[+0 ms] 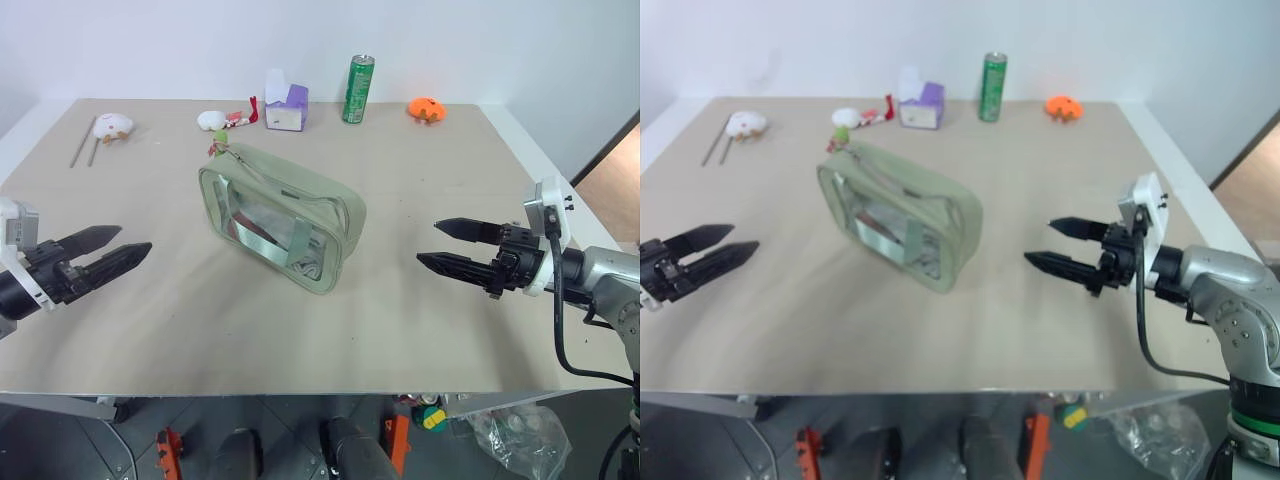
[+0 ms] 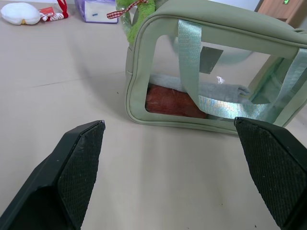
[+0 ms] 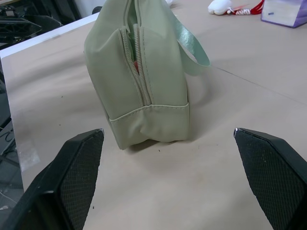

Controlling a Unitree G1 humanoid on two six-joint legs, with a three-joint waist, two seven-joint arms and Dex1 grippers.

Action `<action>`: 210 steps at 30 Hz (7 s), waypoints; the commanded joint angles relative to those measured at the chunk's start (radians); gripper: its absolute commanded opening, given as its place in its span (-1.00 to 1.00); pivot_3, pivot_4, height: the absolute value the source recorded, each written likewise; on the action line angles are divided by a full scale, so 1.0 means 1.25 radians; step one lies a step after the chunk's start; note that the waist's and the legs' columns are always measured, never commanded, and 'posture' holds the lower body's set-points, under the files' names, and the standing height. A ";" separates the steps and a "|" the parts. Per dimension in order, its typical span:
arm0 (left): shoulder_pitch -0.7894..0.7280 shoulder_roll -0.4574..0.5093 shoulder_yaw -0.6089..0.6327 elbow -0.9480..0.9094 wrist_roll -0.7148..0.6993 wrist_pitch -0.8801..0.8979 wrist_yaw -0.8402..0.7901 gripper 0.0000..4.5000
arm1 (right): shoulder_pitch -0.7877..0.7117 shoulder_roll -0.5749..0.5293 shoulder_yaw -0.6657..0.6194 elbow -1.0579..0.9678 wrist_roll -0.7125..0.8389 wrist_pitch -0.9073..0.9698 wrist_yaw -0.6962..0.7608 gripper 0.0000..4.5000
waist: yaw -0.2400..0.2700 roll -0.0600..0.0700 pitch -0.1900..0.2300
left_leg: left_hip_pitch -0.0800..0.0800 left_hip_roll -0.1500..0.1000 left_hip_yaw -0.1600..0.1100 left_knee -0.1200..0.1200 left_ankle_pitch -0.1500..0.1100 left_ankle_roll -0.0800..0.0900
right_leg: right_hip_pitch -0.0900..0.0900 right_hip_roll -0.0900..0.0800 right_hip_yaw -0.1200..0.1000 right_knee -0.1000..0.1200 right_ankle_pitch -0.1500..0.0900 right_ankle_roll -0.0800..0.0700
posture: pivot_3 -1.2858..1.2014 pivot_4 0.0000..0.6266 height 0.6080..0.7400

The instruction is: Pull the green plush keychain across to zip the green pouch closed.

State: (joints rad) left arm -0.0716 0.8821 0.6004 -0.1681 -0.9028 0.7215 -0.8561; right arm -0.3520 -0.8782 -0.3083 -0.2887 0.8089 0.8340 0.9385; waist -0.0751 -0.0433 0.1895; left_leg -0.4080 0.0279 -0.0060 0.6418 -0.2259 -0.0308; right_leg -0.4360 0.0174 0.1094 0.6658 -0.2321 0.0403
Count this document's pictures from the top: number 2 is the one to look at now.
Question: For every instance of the green plush toy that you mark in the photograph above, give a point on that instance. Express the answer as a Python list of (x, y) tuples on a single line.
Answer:
[(138, 16)]

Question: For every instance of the green transparent tote bag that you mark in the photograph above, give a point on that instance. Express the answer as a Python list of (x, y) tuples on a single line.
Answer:
[(141, 79)]

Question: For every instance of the red-brown folded towel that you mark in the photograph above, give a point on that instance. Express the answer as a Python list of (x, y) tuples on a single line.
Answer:
[(172, 103)]

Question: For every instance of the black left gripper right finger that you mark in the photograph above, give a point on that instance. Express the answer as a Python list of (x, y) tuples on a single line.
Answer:
[(271, 163)]

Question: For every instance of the red white striped ornament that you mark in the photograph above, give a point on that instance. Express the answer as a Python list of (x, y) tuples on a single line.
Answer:
[(54, 13)]

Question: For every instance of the white plush toy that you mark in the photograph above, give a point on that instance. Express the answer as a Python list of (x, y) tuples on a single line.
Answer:
[(20, 13)]

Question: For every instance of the grey folded towel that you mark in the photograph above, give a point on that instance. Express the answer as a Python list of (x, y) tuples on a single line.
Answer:
[(216, 92)]

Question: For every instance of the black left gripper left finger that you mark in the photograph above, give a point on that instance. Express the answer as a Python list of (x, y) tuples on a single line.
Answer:
[(72, 167)]

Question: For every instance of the purple clear plastic box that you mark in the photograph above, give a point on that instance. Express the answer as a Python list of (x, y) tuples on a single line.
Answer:
[(99, 13)]

